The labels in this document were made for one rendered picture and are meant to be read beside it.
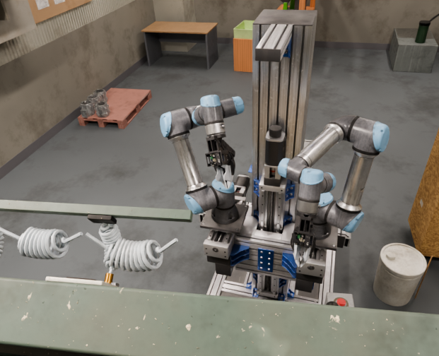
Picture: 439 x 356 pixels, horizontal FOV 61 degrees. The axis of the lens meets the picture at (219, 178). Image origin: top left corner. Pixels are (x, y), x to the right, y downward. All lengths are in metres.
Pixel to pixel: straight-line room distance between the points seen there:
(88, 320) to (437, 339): 0.51
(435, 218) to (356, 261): 0.69
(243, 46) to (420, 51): 2.84
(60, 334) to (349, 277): 2.77
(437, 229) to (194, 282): 1.90
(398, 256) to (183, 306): 2.49
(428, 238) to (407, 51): 4.29
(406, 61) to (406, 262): 4.67
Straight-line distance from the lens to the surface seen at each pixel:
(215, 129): 1.44
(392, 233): 3.70
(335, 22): 8.00
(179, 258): 3.31
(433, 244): 3.39
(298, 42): 1.70
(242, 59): 6.81
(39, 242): 0.86
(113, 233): 0.80
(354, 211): 1.83
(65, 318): 0.67
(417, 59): 7.14
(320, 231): 1.97
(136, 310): 0.63
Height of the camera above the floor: 2.45
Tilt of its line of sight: 37 degrees down
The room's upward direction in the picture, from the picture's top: 4 degrees counter-clockwise
